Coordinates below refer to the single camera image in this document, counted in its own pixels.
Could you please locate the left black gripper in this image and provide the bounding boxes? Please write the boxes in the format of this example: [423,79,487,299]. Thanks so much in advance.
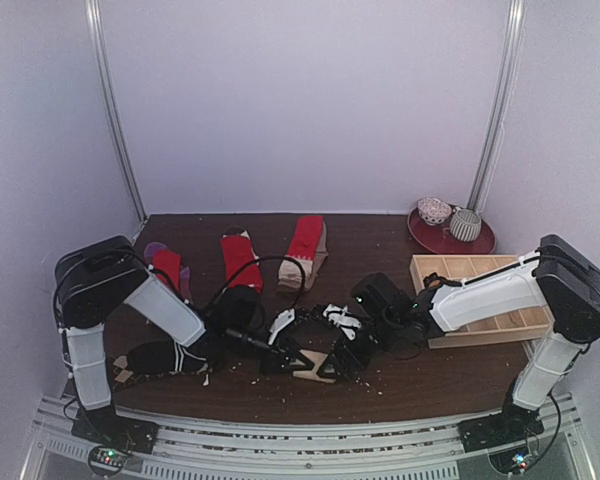
[227,325,312,378]

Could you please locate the beige striped maroon sock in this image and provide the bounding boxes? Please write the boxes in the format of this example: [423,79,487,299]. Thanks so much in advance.
[292,349,337,384]

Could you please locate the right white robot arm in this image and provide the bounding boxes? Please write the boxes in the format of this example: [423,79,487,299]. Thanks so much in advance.
[318,235,600,442]

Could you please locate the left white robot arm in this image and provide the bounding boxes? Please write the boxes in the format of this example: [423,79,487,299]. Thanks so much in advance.
[52,231,315,444]

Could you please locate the red beige sock centre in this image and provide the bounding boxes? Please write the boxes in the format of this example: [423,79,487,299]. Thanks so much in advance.
[277,215,328,293]

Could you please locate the black argyle rolled sock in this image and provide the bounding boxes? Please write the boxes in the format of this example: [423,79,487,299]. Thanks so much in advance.
[423,272,444,290]

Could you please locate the black sock three white stripes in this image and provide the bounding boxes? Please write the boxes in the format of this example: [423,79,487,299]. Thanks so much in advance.
[127,340,225,375]

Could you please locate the red purple sock far left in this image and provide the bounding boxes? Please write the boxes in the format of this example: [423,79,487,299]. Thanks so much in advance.
[144,242,191,302]

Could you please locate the wooden compartment box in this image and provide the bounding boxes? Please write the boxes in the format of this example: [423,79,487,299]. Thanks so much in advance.
[409,254,554,349]

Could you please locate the red round plate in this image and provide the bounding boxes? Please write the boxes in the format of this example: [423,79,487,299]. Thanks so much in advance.
[407,209,497,255]

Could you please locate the white patterned bowl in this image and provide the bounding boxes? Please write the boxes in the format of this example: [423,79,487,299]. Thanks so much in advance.
[417,197,453,226]

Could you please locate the grey striped cup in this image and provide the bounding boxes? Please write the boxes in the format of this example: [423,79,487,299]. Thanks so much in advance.
[449,208,482,243]

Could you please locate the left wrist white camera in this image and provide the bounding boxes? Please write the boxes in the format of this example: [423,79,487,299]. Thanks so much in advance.
[267,308,296,346]

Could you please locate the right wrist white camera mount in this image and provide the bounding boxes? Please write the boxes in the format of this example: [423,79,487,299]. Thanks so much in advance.
[322,304,362,341]

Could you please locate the left black cable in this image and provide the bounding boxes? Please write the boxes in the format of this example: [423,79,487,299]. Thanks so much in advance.
[204,254,309,321]

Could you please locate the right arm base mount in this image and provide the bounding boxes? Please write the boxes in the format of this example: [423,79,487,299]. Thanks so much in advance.
[458,405,544,476]

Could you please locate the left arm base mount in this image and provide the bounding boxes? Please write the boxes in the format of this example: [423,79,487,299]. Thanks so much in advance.
[71,406,159,478]

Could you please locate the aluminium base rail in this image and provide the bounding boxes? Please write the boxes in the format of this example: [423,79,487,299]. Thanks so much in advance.
[16,394,600,479]

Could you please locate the right aluminium corner post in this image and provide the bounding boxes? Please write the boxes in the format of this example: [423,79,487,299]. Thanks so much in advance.
[467,0,526,215]

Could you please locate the aluminium corner post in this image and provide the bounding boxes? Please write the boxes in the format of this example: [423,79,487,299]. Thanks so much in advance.
[467,0,526,215]
[84,0,148,224]

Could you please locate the left aluminium corner post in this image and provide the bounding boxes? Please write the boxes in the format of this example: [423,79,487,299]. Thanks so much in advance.
[84,0,148,224]

